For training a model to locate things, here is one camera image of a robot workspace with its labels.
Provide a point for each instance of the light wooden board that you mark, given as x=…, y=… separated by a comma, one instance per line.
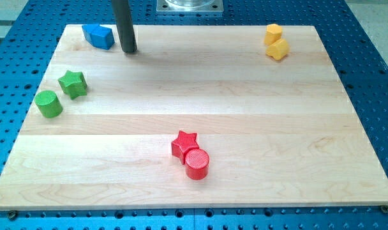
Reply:
x=278, y=133

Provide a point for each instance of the red star block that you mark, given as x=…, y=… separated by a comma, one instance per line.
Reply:
x=184, y=143

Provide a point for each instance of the red cylinder block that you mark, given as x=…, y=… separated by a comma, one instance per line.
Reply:
x=197, y=164

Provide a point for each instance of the yellow heart block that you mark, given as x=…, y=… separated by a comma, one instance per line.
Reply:
x=278, y=50

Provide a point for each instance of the yellow pentagon block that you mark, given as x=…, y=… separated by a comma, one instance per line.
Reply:
x=272, y=34

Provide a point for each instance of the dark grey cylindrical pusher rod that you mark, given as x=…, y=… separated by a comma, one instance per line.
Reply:
x=124, y=24

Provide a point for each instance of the blue cube block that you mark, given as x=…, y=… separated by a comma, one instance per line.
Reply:
x=102, y=37

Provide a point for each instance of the green star block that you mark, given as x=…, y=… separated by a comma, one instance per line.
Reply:
x=73, y=84

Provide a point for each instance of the blue angular block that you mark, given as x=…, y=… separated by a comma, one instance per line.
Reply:
x=87, y=30

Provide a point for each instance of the green cylinder block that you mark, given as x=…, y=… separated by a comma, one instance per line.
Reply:
x=48, y=104

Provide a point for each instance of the blue perforated table plate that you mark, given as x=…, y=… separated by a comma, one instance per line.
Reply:
x=354, y=33

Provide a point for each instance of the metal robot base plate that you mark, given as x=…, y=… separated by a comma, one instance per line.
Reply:
x=189, y=6

